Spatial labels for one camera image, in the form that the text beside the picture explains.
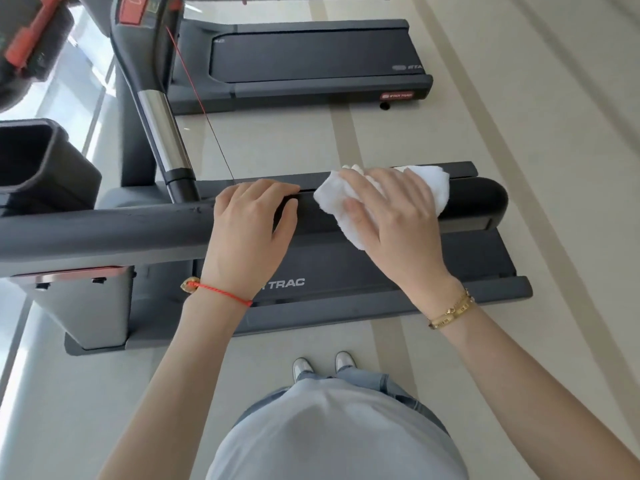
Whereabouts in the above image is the red console panel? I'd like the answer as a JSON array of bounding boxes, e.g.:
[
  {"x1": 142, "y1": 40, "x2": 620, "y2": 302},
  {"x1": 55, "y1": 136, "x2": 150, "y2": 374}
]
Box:
[{"x1": 116, "y1": 0, "x2": 151, "y2": 26}]

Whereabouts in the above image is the person's right hand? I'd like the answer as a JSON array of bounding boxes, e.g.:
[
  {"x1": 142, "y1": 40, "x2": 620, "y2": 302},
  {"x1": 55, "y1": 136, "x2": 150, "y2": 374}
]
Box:
[{"x1": 339, "y1": 167, "x2": 459, "y2": 299}]

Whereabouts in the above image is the black treadmill with red label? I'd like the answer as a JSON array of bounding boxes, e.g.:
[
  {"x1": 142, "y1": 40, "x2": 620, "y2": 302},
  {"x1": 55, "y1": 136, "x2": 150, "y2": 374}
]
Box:
[{"x1": 167, "y1": 18, "x2": 435, "y2": 116}]

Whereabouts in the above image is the silver and black handlebar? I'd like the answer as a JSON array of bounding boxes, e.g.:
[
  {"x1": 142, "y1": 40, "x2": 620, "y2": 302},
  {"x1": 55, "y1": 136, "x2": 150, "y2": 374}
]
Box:
[{"x1": 110, "y1": 19, "x2": 202, "y2": 204}]

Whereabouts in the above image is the black treadmill handrail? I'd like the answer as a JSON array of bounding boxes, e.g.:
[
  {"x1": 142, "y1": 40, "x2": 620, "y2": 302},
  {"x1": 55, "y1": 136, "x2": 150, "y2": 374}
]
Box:
[{"x1": 0, "y1": 177, "x2": 509, "y2": 278}]

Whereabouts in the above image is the thin gold chain bracelet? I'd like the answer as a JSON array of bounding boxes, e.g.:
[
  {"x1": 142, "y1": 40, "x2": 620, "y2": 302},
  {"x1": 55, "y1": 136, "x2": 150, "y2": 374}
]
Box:
[{"x1": 429, "y1": 289, "x2": 472, "y2": 321}]

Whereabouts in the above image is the black console with red trim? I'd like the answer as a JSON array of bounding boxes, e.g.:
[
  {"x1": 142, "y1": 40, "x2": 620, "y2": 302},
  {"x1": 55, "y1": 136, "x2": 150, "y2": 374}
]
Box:
[{"x1": 0, "y1": 0, "x2": 82, "y2": 113}]

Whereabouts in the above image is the light grey shirt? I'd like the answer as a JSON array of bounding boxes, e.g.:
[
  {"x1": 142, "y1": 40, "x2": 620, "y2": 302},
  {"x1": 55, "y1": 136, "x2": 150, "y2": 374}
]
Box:
[{"x1": 205, "y1": 377, "x2": 469, "y2": 480}]

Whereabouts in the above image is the red string bracelet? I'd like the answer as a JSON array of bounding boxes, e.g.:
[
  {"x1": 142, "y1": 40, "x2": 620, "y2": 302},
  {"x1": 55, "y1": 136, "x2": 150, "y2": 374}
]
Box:
[{"x1": 180, "y1": 277, "x2": 254, "y2": 308}]

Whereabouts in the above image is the black console cup holder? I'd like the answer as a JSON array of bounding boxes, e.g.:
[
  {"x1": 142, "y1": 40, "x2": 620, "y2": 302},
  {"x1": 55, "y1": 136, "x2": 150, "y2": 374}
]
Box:
[{"x1": 0, "y1": 119, "x2": 103, "y2": 216}]

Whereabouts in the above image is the person's right forearm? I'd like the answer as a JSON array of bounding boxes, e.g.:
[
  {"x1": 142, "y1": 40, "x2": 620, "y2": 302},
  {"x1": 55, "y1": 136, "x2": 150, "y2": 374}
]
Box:
[{"x1": 409, "y1": 278, "x2": 640, "y2": 480}]

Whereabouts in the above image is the person's left white shoe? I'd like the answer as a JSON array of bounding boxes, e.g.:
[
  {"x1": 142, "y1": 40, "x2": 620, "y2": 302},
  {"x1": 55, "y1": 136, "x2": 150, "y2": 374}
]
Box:
[{"x1": 292, "y1": 357, "x2": 315, "y2": 384}]

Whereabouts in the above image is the gold bangle bracelet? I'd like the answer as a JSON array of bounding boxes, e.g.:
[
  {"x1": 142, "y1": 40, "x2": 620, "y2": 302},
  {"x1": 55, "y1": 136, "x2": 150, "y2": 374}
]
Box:
[{"x1": 428, "y1": 297, "x2": 477, "y2": 330}]

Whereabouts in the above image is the thin red safety cord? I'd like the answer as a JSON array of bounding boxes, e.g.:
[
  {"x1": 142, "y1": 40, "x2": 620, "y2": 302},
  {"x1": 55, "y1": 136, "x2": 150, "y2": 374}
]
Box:
[{"x1": 164, "y1": 25, "x2": 236, "y2": 186}]

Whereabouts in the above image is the silver treadmill upright post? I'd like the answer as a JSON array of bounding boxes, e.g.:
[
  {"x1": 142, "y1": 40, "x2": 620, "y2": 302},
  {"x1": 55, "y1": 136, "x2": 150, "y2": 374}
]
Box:
[{"x1": 9, "y1": 266, "x2": 137, "y2": 351}]

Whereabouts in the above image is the person's left forearm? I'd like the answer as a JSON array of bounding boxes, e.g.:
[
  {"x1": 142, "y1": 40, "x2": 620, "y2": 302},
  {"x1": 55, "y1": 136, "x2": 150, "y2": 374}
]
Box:
[{"x1": 97, "y1": 281, "x2": 255, "y2": 480}]

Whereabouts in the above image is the black treadmill with white lettering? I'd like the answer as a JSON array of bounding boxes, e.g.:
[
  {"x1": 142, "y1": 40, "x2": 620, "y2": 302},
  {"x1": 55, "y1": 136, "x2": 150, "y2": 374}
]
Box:
[{"x1": 0, "y1": 0, "x2": 534, "y2": 357}]

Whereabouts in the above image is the person's left hand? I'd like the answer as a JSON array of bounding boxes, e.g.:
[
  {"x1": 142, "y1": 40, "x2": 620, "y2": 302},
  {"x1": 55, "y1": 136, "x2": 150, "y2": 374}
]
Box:
[{"x1": 199, "y1": 179, "x2": 301, "y2": 302}]

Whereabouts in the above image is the white cleaning cloth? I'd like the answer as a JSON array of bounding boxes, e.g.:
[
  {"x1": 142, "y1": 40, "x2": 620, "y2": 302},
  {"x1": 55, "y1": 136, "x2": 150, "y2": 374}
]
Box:
[{"x1": 313, "y1": 164, "x2": 451, "y2": 251}]

